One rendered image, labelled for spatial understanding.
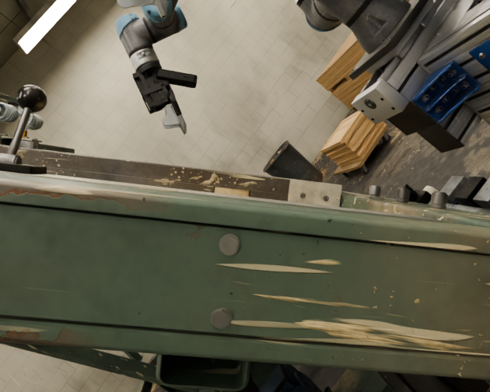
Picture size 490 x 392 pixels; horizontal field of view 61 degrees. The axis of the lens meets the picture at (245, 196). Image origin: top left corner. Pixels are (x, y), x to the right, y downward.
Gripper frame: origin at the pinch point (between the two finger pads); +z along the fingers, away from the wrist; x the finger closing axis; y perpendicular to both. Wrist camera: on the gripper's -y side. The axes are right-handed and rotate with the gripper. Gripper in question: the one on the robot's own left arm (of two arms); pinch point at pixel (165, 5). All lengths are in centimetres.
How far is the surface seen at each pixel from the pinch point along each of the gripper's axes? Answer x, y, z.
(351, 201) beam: -37, -22, 38
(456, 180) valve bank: -32, -43, 42
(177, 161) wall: -556, 42, -49
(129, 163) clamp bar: -41.6, 19.3, 9.8
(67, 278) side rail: 24.6, 15.1, 25.9
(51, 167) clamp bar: -41, 35, 4
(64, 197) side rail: 25.3, 12.7, 21.0
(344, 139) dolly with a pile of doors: -327, -120, 23
